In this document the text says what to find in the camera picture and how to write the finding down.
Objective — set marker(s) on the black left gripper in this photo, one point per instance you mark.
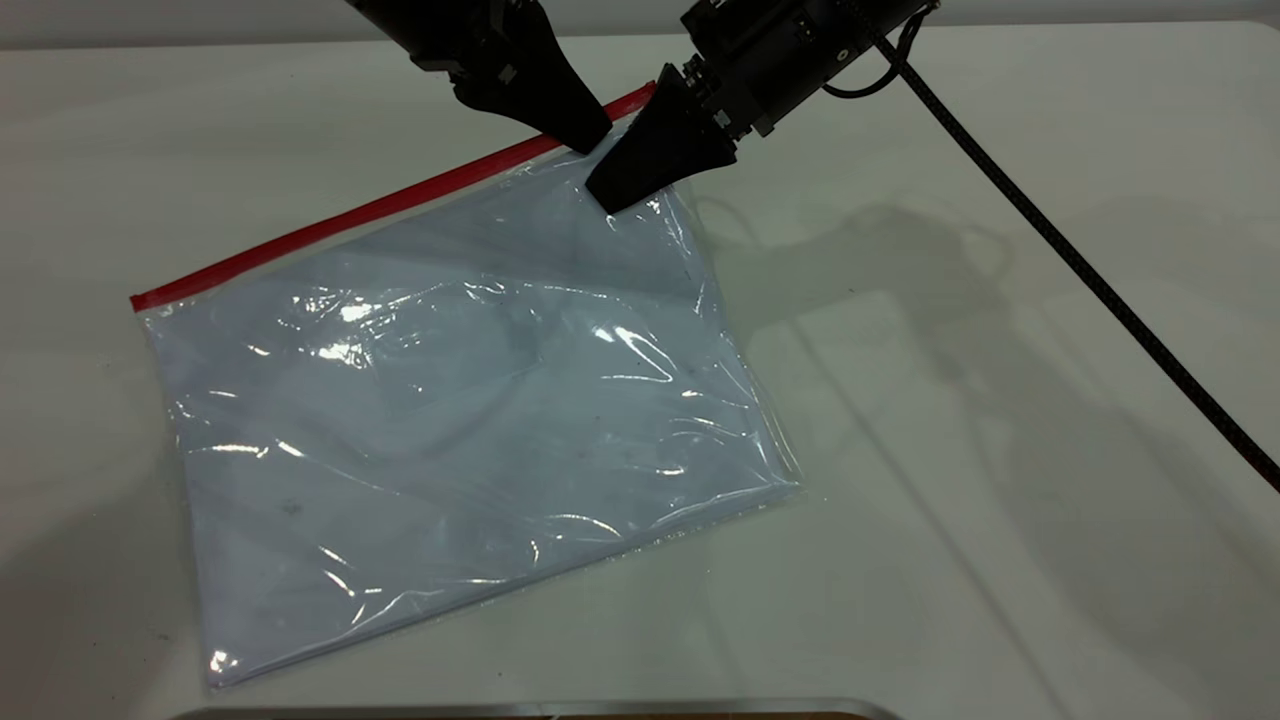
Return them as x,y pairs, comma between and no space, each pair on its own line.
450,30

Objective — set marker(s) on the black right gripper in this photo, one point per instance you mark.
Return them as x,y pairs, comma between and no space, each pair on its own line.
780,50

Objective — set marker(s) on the transparent zip bag red strip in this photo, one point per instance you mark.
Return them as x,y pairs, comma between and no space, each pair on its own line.
450,420

